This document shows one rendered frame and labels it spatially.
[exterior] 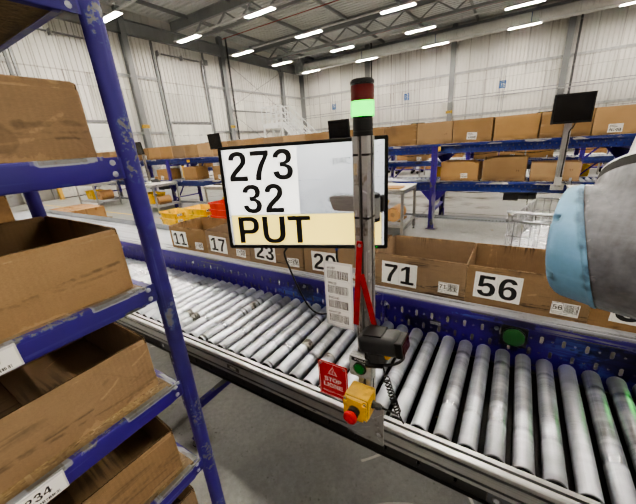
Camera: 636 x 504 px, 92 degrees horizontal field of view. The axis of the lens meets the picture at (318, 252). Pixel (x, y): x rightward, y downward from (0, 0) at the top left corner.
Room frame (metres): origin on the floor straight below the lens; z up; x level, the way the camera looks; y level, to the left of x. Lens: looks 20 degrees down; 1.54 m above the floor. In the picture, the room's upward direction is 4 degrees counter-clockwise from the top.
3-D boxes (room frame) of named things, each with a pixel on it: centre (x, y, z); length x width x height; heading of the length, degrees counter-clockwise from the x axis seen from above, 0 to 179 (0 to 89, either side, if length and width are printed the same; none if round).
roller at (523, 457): (0.73, -0.61, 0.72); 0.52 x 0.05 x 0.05; 147
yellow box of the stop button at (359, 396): (0.66, -0.12, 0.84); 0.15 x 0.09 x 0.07; 57
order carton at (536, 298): (1.13, -0.83, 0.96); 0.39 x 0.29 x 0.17; 57
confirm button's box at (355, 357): (0.70, -0.10, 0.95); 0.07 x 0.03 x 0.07; 57
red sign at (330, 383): (0.74, -0.04, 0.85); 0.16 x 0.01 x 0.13; 57
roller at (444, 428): (0.84, -0.44, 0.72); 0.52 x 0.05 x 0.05; 147
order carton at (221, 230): (1.99, 0.50, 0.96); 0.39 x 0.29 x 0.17; 57
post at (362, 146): (0.73, -0.12, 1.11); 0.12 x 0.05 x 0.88; 57
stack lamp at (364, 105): (0.73, -0.12, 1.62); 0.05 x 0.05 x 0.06
